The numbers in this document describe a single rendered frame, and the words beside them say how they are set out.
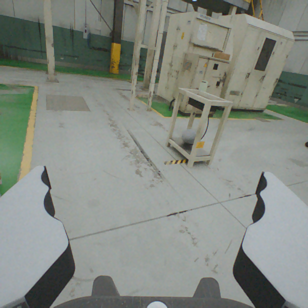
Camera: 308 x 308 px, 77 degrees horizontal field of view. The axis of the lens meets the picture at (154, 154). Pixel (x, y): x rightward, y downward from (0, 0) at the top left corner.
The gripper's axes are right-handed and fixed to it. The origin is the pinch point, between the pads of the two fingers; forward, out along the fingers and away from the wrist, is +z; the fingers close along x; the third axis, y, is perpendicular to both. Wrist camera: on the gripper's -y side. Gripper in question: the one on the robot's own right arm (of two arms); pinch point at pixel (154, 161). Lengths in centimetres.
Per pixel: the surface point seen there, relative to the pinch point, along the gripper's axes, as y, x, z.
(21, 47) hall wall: -8, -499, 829
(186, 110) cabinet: 105, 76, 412
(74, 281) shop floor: 102, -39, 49
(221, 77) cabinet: 38, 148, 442
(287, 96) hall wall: 158, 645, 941
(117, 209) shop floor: 104, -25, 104
